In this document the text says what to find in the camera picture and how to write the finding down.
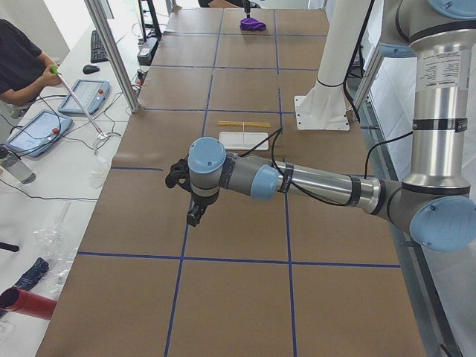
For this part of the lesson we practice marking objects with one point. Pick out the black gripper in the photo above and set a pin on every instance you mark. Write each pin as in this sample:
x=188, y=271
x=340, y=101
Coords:
x=200, y=202

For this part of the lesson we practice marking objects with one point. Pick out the purple towel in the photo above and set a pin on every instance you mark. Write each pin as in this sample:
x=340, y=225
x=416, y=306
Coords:
x=252, y=24

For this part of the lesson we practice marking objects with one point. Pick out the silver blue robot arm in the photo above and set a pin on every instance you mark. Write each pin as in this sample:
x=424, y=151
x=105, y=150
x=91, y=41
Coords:
x=432, y=202

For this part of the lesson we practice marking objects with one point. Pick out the white towel rack base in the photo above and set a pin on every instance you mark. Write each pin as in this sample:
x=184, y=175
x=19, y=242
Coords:
x=244, y=140

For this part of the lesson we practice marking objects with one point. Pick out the wooden rack rod far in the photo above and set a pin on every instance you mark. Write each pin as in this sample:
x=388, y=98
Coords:
x=240, y=123

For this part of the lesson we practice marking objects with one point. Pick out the wooden rack rod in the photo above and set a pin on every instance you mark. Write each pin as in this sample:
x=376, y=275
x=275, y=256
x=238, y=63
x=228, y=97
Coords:
x=240, y=123
x=247, y=126

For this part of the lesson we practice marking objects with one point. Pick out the wooden rack rod near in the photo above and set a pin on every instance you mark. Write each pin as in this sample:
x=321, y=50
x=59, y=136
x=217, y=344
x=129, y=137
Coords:
x=247, y=126

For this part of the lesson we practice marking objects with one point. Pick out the clear plastic wrap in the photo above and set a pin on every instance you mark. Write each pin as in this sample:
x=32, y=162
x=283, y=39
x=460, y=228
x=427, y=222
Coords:
x=56, y=249

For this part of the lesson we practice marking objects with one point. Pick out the upper teach pendant tablet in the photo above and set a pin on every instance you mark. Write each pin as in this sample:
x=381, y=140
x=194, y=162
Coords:
x=92, y=94

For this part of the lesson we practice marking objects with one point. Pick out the teach pendant tablet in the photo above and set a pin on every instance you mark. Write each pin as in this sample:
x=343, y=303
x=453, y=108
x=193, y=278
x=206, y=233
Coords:
x=39, y=134
x=92, y=94

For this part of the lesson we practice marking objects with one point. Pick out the lower teach pendant tablet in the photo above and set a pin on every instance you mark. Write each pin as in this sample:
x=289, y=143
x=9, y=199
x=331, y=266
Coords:
x=39, y=134

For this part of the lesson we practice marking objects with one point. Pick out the black computer mouse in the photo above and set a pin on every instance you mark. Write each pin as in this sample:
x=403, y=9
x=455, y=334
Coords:
x=90, y=69

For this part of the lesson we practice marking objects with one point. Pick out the dark blue folded cloth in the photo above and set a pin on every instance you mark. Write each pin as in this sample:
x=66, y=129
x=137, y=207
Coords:
x=33, y=275

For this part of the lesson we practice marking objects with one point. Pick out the black keyboard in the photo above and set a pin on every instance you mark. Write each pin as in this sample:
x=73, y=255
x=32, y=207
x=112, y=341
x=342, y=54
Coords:
x=97, y=50

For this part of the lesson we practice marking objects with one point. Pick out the clear water bottle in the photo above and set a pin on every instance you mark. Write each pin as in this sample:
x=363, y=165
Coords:
x=17, y=168

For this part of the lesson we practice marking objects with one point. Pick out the red cylinder tube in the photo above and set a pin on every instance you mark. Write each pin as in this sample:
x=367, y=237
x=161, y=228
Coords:
x=27, y=303

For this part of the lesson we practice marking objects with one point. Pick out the person in black shirt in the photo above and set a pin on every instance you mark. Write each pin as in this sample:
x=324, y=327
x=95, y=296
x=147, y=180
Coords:
x=25, y=68

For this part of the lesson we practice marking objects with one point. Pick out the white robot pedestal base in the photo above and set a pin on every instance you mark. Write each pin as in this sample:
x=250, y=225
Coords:
x=324, y=107

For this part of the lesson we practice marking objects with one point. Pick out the grabber stick green handle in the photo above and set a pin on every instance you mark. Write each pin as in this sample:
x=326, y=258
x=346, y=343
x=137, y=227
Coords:
x=102, y=136

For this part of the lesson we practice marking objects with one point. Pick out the aluminium frame post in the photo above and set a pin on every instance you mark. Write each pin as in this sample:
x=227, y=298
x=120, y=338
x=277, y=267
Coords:
x=98, y=17

